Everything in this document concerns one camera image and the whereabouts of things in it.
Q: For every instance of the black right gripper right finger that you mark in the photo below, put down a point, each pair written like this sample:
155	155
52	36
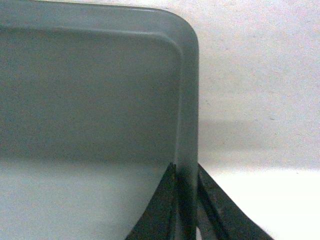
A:
218	217

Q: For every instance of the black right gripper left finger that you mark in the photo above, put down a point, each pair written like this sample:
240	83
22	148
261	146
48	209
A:
158	221

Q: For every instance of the grey plastic serving tray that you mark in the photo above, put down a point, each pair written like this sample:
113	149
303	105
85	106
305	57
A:
95	102

